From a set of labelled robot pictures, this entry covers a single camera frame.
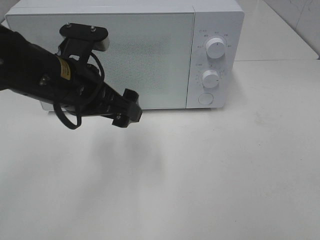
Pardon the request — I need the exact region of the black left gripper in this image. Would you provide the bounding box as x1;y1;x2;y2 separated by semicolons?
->
53;23;143;127

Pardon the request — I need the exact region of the white microwave door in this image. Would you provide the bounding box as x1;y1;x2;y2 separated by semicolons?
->
6;13;194;109

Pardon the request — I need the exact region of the round door release button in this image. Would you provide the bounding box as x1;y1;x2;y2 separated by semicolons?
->
198;93;214;105

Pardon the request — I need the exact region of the white timer knob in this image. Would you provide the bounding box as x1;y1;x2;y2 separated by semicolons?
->
202;69;220;89

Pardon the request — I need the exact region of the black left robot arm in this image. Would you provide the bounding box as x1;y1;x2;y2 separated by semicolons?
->
0;23;142;130

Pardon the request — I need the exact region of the white microwave oven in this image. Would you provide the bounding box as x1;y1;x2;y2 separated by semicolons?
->
5;0;245;109

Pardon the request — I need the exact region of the white upper power knob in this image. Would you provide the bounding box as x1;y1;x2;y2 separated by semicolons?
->
205;36;226;59

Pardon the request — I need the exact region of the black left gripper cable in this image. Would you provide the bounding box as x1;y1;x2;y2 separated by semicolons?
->
52;51;106;131

